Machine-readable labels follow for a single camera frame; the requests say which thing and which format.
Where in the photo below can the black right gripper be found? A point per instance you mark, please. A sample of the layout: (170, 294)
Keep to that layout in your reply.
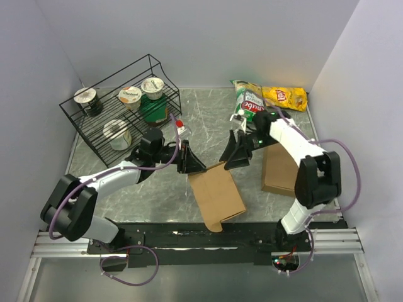
(238, 158)

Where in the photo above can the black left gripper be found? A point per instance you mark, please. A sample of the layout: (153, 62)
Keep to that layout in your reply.
(187, 163)

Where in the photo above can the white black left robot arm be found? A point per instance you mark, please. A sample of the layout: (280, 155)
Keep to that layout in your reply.
(69, 211)

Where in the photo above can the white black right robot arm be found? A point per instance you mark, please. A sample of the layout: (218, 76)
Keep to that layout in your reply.
(318, 180)

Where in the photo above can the folded brown cardboard box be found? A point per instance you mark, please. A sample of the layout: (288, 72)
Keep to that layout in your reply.
(279, 171)

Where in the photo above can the green Chuba chips bag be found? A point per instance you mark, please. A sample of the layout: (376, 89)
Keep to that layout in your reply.
(249, 99)

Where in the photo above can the green snack packet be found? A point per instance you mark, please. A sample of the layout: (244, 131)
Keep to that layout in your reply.
(154, 112)

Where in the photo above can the yellow Lays chips bag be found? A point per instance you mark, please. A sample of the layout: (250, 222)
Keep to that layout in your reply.
(294, 98)

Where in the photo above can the green Chobani yogurt cup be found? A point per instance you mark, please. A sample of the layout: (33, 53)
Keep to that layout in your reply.
(153, 87)

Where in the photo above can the orange Chobani yogurt cup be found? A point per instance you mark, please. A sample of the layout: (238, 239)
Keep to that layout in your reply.
(131, 97)

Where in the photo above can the dark yogurt cup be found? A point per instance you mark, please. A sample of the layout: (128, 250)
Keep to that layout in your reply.
(89, 101)

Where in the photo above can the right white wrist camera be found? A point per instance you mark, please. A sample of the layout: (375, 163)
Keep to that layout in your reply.
(239, 120)

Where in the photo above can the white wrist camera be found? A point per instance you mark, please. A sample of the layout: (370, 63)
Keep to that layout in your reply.
(239, 120)
(183, 130)

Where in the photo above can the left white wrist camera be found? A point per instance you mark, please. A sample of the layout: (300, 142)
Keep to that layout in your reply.
(183, 130)

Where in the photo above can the white ring yogurt cup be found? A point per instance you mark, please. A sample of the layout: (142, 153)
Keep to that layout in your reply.
(117, 135)

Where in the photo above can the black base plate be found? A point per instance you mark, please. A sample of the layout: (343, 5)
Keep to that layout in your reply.
(146, 244)

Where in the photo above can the black wire rack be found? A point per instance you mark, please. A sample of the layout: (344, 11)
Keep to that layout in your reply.
(91, 128)

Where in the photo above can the aluminium rail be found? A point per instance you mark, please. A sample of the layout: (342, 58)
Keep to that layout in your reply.
(63, 247)

